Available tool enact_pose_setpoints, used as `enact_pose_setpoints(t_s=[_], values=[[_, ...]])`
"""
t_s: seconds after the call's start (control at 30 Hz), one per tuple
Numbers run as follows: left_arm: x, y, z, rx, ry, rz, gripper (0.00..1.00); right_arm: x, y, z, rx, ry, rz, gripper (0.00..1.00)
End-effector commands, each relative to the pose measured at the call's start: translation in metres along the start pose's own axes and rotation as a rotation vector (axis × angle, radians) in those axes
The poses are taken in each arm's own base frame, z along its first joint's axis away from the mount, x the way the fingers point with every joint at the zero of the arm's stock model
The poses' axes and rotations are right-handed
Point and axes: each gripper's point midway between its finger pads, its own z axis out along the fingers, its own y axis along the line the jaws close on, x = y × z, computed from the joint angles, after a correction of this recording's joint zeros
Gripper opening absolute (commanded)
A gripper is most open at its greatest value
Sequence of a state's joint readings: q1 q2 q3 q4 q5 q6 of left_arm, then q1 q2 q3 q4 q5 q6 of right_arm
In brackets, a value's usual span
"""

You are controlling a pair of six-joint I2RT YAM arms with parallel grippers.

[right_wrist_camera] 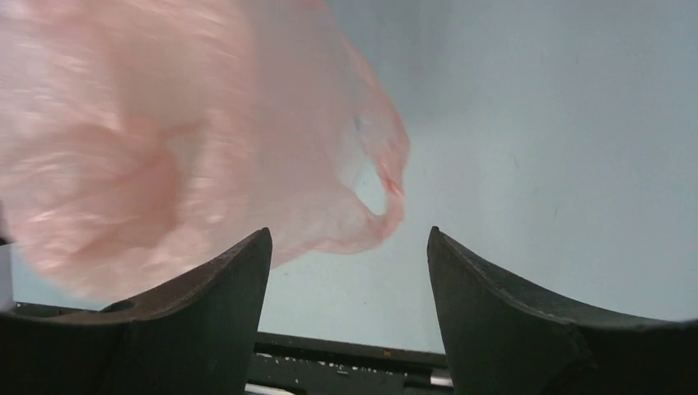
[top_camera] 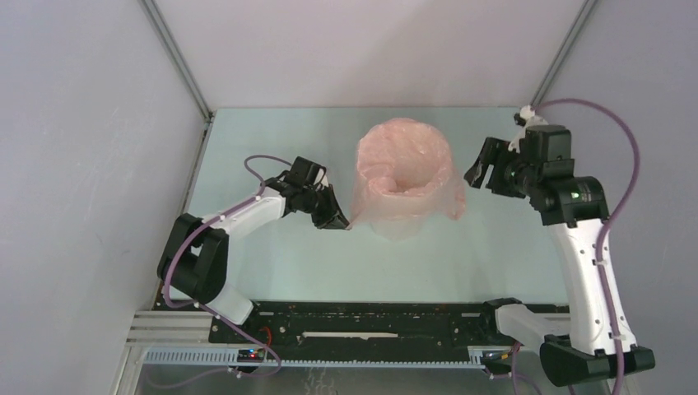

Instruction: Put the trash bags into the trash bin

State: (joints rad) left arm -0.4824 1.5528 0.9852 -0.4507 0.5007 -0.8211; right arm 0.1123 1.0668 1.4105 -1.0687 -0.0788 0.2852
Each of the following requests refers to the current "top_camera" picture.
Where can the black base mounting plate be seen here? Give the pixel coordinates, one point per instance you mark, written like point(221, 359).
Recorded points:
point(375, 333)

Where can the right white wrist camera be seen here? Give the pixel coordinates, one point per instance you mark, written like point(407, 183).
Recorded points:
point(525, 118)

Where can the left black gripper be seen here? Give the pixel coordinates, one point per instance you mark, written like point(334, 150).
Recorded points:
point(332, 218)

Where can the pink plastic trash bag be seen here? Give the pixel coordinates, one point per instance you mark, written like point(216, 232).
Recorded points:
point(405, 170)

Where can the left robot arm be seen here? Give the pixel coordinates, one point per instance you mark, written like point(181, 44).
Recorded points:
point(194, 264)

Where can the white plastic trash bin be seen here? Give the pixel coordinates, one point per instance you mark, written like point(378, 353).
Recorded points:
point(398, 229)

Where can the small electronics board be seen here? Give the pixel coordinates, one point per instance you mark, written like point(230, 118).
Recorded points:
point(251, 355)

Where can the aluminium frame rail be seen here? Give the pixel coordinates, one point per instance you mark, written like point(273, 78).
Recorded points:
point(196, 338)

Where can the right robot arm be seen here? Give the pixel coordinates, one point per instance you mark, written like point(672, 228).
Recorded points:
point(599, 343)

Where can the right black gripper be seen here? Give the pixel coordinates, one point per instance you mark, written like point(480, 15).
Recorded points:
point(496, 149)

